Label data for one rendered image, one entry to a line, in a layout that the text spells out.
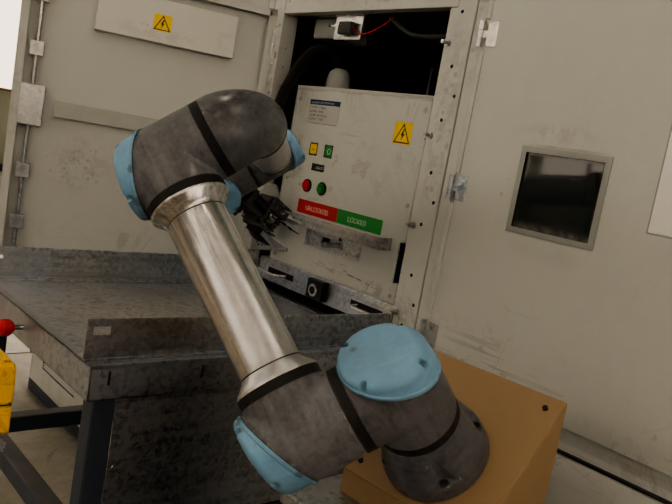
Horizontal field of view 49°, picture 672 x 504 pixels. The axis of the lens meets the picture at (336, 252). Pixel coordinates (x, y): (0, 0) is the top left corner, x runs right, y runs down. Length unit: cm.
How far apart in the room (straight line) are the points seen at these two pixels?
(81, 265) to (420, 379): 109
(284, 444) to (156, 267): 105
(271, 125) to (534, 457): 58
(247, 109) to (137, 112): 101
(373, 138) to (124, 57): 69
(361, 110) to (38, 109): 80
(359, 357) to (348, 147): 97
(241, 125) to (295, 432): 41
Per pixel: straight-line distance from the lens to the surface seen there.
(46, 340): 139
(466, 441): 101
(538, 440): 106
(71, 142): 202
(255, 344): 94
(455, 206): 148
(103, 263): 183
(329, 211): 184
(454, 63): 157
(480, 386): 113
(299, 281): 190
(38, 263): 177
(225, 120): 102
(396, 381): 88
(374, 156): 174
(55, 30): 202
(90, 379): 122
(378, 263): 171
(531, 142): 140
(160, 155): 102
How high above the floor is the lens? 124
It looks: 8 degrees down
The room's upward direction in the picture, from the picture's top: 10 degrees clockwise
